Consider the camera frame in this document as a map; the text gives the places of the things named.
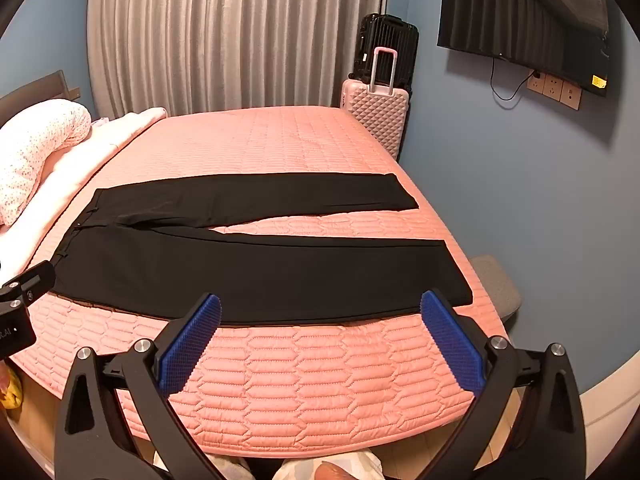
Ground pink speckled pillow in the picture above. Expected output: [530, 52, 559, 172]
[0, 99, 94, 227]

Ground grey padded stool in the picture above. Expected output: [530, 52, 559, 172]
[467, 254, 523, 322]

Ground black television cable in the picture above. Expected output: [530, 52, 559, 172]
[490, 57, 537, 102]

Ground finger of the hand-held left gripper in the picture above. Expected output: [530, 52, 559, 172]
[0, 260, 57, 317]

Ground person's patterned light clothing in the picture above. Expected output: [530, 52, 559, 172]
[152, 450, 387, 480]

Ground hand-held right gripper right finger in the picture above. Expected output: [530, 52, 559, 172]
[415, 289, 587, 480]

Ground pale pink blanket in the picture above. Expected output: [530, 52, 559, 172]
[0, 107, 169, 281]

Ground black wall television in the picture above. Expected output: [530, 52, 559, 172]
[436, 0, 612, 97]

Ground black pants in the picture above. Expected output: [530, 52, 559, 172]
[50, 172, 474, 326]

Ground dark grey headboard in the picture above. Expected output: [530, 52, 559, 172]
[0, 70, 81, 121]

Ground black hard suitcase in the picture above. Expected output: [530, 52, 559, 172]
[352, 12, 420, 95]

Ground beige pleated curtain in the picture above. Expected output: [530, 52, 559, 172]
[86, 0, 392, 119]

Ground yellow soft toy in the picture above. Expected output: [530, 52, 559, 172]
[0, 366, 24, 409]

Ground pink quilted bed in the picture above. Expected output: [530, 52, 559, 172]
[10, 105, 522, 457]

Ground pink diamond-pattern suitcase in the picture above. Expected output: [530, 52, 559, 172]
[339, 46, 412, 162]

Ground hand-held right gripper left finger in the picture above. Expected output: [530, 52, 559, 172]
[54, 294, 236, 480]

